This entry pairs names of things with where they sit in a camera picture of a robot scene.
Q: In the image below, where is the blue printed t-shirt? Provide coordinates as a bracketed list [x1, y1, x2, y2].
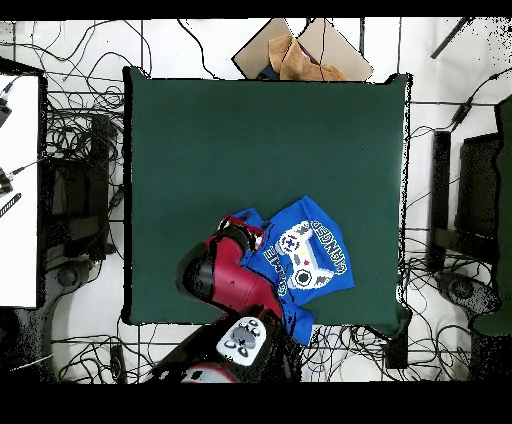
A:
[229, 194, 356, 347]

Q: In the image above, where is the dark green table cloth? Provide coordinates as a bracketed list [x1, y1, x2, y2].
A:
[121, 65, 413, 337]

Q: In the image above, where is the brown cloth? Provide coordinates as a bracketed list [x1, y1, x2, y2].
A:
[267, 34, 349, 82]

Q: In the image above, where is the open cardboard box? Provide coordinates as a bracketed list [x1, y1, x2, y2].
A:
[231, 17, 375, 83]

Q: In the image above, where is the black chair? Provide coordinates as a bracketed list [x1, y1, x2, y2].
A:
[427, 129, 505, 265]

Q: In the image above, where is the black power adapter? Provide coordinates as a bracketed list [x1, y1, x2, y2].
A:
[450, 101, 474, 130]

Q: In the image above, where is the white side table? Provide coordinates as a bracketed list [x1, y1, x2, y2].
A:
[0, 73, 41, 309]

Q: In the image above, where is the green cloth on neighbouring table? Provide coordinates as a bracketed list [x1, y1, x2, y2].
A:
[471, 95, 512, 337]

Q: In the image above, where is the black rod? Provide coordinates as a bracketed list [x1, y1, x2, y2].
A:
[429, 17, 473, 60]

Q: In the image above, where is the black cable tangle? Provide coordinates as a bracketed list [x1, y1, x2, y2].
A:
[43, 95, 125, 169]

